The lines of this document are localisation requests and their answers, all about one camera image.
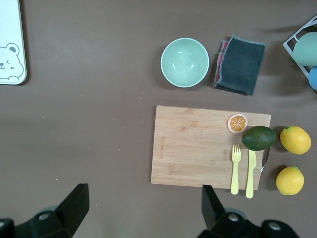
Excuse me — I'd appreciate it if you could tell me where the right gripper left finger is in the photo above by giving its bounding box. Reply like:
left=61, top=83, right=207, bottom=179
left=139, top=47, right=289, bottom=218
left=0, top=183, right=90, bottom=238

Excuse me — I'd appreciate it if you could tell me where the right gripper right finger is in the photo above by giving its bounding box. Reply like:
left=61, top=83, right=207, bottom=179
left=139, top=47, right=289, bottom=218
left=198, top=185, right=302, bottom=238

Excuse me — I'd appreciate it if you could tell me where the yellow plastic fork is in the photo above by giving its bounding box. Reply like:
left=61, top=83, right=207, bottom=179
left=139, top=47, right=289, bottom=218
left=230, top=144, right=242, bottom=195

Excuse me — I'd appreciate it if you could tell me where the yellow plastic knife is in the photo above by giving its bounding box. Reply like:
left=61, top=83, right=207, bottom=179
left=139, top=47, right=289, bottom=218
left=245, top=149, right=257, bottom=199

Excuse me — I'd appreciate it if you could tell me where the wooden cutting board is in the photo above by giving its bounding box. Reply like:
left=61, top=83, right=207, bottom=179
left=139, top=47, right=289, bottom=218
left=150, top=105, right=272, bottom=191

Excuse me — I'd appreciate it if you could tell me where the metal peeler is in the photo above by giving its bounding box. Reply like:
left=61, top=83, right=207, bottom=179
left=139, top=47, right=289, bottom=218
left=260, top=148, right=271, bottom=174

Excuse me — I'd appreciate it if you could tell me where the yellow lemon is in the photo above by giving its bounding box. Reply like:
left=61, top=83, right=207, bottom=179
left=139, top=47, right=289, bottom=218
left=275, top=166, right=305, bottom=196
left=280, top=125, right=312, bottom=155

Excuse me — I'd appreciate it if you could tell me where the green avocado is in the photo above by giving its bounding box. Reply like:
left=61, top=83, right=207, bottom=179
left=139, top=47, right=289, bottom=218
left=241, top=125, right=277, bottom=151

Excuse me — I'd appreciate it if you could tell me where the orange slice toy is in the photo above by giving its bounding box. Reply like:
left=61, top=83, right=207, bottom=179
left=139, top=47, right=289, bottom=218
left=227, top=113, right=249, bottom=134

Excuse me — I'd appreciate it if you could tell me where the folded grey cloth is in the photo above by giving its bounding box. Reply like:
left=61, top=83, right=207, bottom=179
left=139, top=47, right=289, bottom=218
left=213, top=34, right=266, bottom=96

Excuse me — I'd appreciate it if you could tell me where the mint green bowl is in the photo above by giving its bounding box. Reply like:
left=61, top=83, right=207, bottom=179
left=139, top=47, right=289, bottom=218
left=160, top=37, right=210, bottom=88

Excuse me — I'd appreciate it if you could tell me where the light blue cup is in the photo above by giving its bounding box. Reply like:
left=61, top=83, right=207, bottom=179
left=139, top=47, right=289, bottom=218
left=308, top=66, right=317, bottom=90

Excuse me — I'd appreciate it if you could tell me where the pale green cup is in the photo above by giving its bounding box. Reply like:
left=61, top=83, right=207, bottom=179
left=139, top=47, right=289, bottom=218
left=293, top=31, right=317, bottom=67

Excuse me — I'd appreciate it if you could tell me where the cream bear print tray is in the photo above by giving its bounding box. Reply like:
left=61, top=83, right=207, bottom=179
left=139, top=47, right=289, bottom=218
left=0, top=0, right=27, bottom=85

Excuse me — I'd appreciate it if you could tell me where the white wire cup rack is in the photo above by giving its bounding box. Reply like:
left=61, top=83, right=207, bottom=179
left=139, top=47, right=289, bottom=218
left=283, top=13, right=317, bottom=75

